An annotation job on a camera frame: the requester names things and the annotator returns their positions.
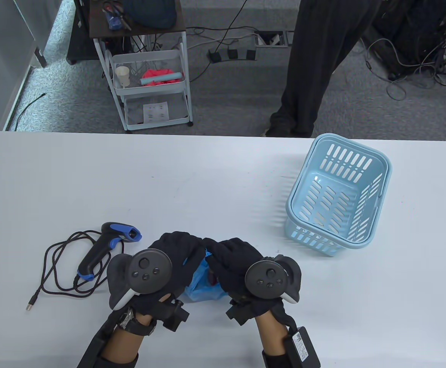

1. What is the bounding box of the person's left hand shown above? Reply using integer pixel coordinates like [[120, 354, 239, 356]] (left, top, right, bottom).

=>
[[130, 231, 208, 315]]

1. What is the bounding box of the person's right hand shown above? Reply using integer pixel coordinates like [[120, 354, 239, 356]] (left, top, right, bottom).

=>
[[202, 238, 297, 331]]

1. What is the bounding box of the blue plastic bag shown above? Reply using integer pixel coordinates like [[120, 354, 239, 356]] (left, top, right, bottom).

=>
[[183, 247, 227, 303]]

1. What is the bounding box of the person's left forearm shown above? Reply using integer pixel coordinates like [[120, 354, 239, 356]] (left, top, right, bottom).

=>
[[78, 312, 158, 368]]

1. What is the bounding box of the grey white left hand controller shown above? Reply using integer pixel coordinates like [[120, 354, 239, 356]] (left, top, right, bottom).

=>
[[107, 248, 174, 310]]

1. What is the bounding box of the light blue plastic basket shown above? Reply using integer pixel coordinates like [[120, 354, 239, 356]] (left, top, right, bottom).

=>
[[285, 133, 392, 256]]

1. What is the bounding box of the printed paper sheet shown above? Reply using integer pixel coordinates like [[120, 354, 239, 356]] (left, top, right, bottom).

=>
[[143, 102, 169, 123]]

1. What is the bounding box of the white rolling cart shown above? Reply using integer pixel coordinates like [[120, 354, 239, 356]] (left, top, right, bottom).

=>
[[93, 29, 193, 134]]

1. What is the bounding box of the teal roll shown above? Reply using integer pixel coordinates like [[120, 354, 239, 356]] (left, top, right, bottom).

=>
[[139, 71, 182, 85]]

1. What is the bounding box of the red cloth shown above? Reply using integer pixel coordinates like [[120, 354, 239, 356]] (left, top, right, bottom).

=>
[[142, 67, 182, 85]]

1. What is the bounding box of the white paper cup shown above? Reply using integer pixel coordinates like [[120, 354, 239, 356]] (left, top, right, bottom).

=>
[[115, 66, 130, 88]]

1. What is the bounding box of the black cabinet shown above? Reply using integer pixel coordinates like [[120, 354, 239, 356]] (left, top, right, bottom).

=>
[[67, 0, 101, 65]]

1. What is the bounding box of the dark blue bag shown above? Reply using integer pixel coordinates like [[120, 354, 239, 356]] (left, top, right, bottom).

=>
[[123, 0, 177, 29]]

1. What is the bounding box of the blue packet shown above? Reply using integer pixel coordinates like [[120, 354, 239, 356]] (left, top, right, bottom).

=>
[[100, 2, 131, 30]]

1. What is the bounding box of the black computer case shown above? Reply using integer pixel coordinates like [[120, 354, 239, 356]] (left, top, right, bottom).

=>
[[372, 0, 446, 81]]

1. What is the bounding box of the black wrist strap module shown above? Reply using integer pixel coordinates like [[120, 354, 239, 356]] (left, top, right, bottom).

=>
[[162, 300, 190, 332]]

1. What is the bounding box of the black arm strap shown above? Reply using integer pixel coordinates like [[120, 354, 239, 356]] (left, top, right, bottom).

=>
[[95, 353, 139, 368], [261, 349, 290, 368]]

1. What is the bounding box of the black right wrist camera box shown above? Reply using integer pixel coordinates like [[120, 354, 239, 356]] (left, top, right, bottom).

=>
[[284, 327, 320, 368]]

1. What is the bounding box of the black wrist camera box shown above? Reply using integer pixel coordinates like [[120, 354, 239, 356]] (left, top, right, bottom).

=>
[[78, 320, 118, 368], [284, 327, 320, 368]]

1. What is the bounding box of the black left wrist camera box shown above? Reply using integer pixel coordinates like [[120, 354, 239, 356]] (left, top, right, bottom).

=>
[[78, 320, 118, 368]]

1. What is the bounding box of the black floor cable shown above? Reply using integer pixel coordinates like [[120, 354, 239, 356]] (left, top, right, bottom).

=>
[[15, 93, 46, 129]]

